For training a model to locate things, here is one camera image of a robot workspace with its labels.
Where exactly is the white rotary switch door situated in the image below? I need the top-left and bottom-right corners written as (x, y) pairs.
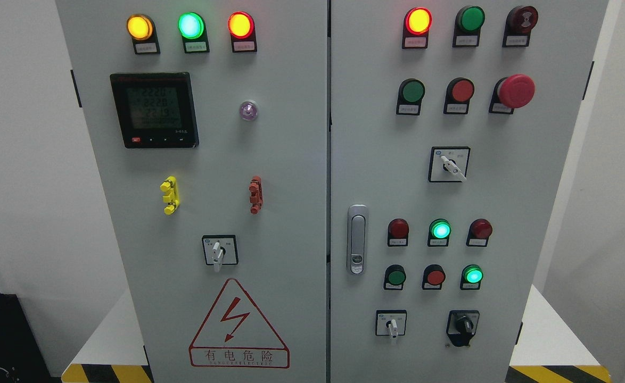
top-left (201, 235), bottom-right (239, 272)

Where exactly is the yellow indicator light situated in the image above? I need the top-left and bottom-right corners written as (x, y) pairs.
top-left (127, 14), bottom-right (161, 54)

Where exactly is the red terminal clip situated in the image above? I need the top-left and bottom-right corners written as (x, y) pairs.
top-left (248, 176), bottom-right (264, 215)

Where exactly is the dark red indicator left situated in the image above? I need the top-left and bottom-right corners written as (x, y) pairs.
top-left (387, 218), bottom-right (409, 247)

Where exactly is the dark red indicator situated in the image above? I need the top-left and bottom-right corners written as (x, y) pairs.
top-left (387, 218), bottom-right (409, 247)
top-left (466, 218), bottom-right (493, 247)

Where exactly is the small clear lamp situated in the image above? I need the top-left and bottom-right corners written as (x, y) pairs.
top-left (239, 100), bottom-right (259, 121)

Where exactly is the green push button lower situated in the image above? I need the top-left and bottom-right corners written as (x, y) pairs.
top-left (383, 264), bottom-right (407, 290)

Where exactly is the left grey cabinet door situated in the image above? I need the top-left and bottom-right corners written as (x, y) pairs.
top-left (56, 1), bottom-right (327, 382)

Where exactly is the grey cabinet door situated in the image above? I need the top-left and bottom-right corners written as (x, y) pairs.
top-left (56, 1), bottom-right (327, 382)
top-left (330, 1), bottom-right (608, 382)

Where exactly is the lit green indicator middle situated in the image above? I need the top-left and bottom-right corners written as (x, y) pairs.
top-left (427, 218), bottom-right (451, 247)

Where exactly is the green push button upper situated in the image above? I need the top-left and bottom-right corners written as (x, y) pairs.
top-left (396, 78), bottom-right (425, 116)

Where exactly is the yellow terminal clip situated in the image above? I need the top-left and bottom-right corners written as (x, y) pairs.
top-left (160, 176), bottom-right (180, 215)

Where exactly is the red push button lower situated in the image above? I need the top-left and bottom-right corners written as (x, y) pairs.
top-left (422, 264), bottom-right (446, 290)

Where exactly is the red push button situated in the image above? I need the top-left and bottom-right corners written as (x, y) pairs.
top-left (442, 77), bottom-right (475, 115)
top-left (422, 264), bottom-right (446, 290)

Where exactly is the right grey cabinet door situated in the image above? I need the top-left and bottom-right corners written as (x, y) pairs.
top-left (330, 1), bottom-right (608, 382)

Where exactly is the red electric hazard sticker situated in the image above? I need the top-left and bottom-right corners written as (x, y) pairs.
top-left (188, 278), bottom-right (289, 369)

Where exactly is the dark red indicator right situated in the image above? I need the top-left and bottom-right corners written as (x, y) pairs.
top-left (466, 218), bottom-right (493, 247)

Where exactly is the black digital power meter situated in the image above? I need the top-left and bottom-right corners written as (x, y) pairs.
top-left (110, 72), bottom-right (200, 148)

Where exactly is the red push button upper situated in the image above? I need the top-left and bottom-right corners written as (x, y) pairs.
top-left (442, 77), bottom-right (475, 115)

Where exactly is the lit green push button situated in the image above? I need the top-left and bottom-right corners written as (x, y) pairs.
top-left (459, 264), bottom-right (484, 290)

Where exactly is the red indicator light top left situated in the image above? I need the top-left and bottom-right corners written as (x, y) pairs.
top-left (227, 11), bottom-right (257, 53)

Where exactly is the lit red indicator right door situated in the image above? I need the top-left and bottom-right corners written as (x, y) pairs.
top-left (401, 7), bottom-right (432, 50)

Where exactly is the green indicator light top left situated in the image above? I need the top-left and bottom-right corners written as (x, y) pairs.
top-left (178, 12), bottom-right (210, 54)

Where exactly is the red emergency stop button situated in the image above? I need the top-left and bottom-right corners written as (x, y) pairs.
top-left (489, 73), bottom-right (536, 115)

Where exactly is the green indicator top right door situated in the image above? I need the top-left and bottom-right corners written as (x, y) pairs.
top-left (452, 6), bottom-right (486, 48)

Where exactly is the white platform with hazard stripes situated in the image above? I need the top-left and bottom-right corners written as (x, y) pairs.
top-left (60, 287), bottom-right (611, 382)

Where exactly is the dark red buzzer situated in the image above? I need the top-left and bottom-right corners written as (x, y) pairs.
top-left (503, 5), bottom-right (539, 47)

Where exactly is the black box with antenna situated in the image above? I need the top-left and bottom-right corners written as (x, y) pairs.
top-left (0, 292), bottom-right (51, 382)

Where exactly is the silver door handle lock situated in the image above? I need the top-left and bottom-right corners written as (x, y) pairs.
top-left (347, 204), bottom-right (368, 276)

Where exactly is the white rotary switch upper right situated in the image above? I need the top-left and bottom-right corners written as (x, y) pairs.
top-left (429, 146), bottom-right (471, 182)

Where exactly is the white rotary switch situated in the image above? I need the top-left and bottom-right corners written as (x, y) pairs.
top-left (374, 310), bottom-right (407, 341)
top-left (429, 146), bottom-right (471, 182)

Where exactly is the white rotary switch lower right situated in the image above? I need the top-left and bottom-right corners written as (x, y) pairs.
top-left (374, 310), bottom-right (407, 341)

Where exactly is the black rotary switch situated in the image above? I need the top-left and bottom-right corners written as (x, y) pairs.
top-left (446, 310), bottom-right (480, 347)

